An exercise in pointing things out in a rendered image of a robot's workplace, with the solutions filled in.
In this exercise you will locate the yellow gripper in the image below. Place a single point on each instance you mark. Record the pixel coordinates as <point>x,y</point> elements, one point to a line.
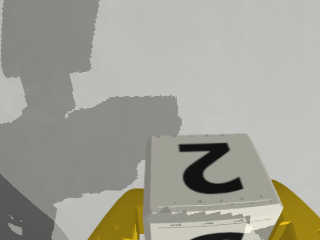
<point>124,221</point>

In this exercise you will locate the white number cube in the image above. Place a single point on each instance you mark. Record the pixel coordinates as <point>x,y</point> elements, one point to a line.
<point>207,187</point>

